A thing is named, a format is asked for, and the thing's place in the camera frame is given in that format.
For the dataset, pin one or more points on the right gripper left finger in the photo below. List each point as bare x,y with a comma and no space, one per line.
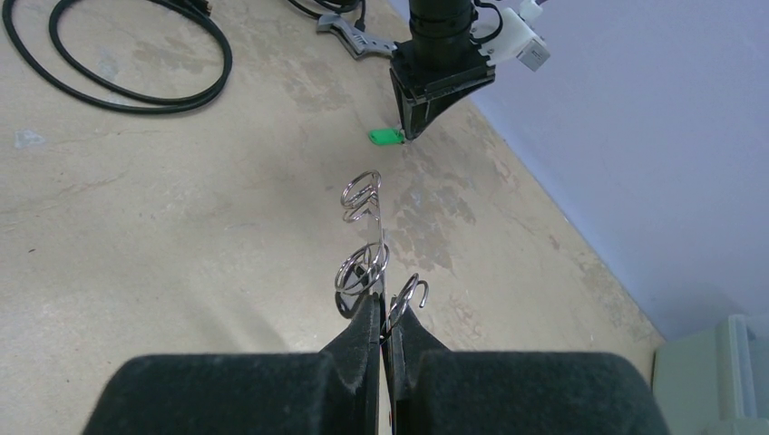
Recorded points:
332,391

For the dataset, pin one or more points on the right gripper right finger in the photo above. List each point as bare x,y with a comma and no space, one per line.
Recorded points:
435,390

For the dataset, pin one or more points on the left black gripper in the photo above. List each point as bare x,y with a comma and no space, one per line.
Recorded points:
423,93

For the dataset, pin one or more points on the small green key tag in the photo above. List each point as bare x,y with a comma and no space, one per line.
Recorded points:
386,137

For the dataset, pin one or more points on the translucent green plastic toolbox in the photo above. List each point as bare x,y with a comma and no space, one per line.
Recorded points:
715,381

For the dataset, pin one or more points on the red handled adjustable wrench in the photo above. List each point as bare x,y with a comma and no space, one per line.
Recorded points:
358,43

